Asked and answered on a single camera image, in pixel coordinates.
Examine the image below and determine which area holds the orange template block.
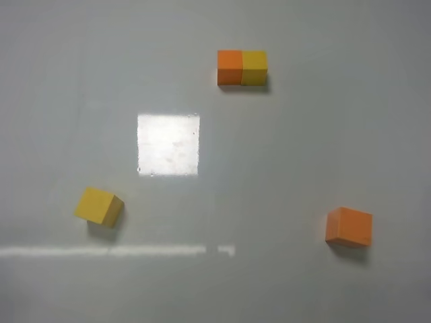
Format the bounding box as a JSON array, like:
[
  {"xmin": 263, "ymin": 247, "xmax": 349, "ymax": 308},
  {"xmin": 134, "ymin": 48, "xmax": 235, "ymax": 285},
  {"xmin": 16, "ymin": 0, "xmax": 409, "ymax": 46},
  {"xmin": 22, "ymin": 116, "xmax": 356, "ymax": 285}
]
[{"xmin": 217, "ymin": 50, "xmax": 243, "ymax": 86}]

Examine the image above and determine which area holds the yellow template block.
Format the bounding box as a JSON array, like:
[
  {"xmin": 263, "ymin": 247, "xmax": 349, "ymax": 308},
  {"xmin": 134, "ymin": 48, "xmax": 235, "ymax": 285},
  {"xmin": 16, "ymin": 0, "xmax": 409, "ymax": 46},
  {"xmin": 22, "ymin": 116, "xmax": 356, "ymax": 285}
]
[{"xmin": 241, "ymin": 50, "xmax": 268, "ymax": 86}]

